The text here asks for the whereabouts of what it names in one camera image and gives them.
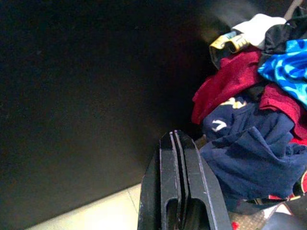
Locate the white garment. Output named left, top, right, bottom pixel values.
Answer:
left=231, top=13, right=287, bottom=50

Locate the grey mesh laundry basket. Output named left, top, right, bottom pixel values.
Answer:
left=229, top=203, right=307, bottom=230

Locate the navy blue printed garment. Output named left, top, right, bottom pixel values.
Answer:
left=200, top=96, right=307, bottom=214

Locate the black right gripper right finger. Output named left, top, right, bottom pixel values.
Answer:
left=174, top=130, right=232, bottom=230

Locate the yellow and black garment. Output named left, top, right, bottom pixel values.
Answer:
left=208, top=32, right=252, bottom=70

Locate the blue and black patterned garment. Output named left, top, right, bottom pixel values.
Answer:
left=258, top=39, right=307, bottom=110

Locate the dark red garment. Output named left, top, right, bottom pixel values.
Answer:
left=191, top=46, right=307, bottom=146

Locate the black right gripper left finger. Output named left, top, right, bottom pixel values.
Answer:
left=138, top=131, right=181, bottom=230

